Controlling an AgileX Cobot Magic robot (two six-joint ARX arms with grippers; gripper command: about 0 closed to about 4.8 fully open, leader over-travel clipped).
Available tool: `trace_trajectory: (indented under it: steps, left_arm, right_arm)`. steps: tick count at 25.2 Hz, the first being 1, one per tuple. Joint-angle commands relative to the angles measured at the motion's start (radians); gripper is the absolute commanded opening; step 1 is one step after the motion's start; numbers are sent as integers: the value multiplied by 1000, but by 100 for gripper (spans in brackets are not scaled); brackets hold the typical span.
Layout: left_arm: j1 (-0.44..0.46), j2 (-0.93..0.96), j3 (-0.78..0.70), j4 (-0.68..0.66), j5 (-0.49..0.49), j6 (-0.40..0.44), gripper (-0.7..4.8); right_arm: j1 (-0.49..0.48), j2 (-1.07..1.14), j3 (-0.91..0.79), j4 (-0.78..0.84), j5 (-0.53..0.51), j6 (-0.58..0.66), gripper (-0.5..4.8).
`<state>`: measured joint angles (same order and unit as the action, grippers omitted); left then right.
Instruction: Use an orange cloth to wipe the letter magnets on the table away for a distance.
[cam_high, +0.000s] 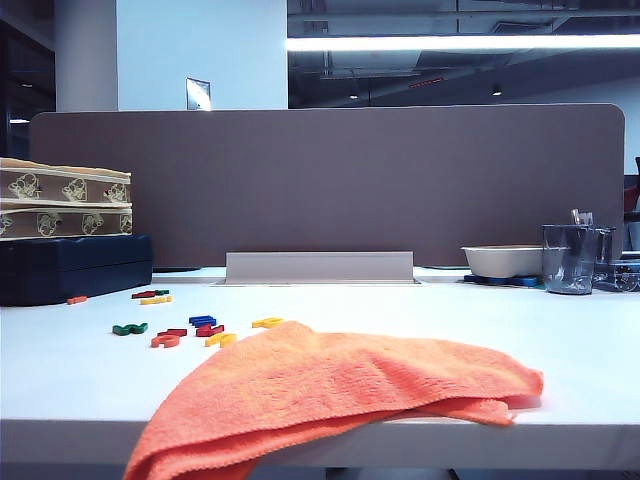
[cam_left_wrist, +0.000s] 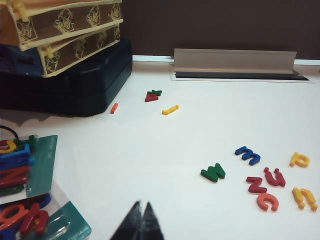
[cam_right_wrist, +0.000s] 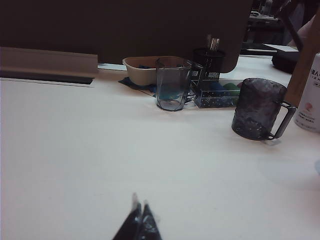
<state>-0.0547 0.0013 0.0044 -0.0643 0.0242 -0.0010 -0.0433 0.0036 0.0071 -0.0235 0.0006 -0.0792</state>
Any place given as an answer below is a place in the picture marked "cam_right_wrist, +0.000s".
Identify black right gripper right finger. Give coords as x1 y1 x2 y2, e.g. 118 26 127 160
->
138 199 163 240

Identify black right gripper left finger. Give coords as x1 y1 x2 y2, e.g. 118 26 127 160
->
112 191 143 240

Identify clear dotted plastic box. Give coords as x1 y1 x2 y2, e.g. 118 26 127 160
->
191 78 245 109

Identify blue foam mat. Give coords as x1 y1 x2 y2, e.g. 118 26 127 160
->
117 76 161 97

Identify clear blue-grey faceted cup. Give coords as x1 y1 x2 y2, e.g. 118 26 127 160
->
155 57 203 113

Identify beige paper bowl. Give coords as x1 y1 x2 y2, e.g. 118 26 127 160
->
122 56 193 85

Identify blue item in clear box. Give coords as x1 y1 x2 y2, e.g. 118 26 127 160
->
206 83 225 93

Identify green item in clear box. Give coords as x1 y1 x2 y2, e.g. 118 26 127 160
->
222 81 241 95

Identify dark textured glass mug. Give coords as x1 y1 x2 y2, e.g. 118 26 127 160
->
231 77 297 141

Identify black mesh pen holder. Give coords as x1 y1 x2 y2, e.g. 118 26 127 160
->
192 47 226 82

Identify pens in holder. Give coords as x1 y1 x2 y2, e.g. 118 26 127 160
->
206 34 221 55

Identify brown desk divider panel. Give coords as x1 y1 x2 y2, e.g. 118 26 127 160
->
0 0 253 74

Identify white drink can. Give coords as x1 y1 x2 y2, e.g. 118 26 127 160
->
294 52 320 132

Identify black pouch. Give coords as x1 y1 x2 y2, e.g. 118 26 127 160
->
271 51 301 75

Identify white paper sheet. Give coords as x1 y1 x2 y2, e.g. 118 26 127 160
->
261 42 300 54

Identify dark slanted metal bar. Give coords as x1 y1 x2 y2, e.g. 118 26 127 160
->
278 1 305 51

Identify white cable tray lid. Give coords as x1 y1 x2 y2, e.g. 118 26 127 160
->
0 46 99 79

